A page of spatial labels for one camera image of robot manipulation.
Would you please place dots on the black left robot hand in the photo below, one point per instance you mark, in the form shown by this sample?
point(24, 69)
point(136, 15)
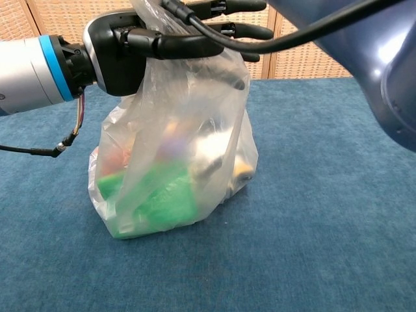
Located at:
point(120, 65)

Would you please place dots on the clear plastic carrier bag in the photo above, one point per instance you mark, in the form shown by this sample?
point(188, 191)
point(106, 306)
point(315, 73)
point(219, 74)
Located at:
point(182, 110)

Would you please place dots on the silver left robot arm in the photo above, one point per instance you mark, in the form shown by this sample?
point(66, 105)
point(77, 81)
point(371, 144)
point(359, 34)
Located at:
point(29, 71)

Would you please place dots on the blue silver right robot arm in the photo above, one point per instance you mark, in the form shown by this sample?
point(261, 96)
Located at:
point(373, 65)

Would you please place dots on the woven rattan screen panel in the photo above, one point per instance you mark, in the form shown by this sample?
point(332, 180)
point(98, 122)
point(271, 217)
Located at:
point(81, 9)
point(261, 70)
point(308, 61)
point(13, 19)

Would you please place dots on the purple yellow toy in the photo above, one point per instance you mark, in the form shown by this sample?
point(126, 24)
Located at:
point(174, 143)

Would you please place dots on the red orange soft toy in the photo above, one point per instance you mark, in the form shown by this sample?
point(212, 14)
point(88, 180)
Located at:
point(112, 161)

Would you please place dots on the black white plush toy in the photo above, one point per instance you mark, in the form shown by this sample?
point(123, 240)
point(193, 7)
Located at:
point(211, 152)

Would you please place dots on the green sponge cloth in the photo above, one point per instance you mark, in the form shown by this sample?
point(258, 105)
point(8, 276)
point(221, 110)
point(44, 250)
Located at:
point(169, 198)

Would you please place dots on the blue velvet table cloth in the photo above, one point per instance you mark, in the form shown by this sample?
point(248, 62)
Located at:
point(325, 211)

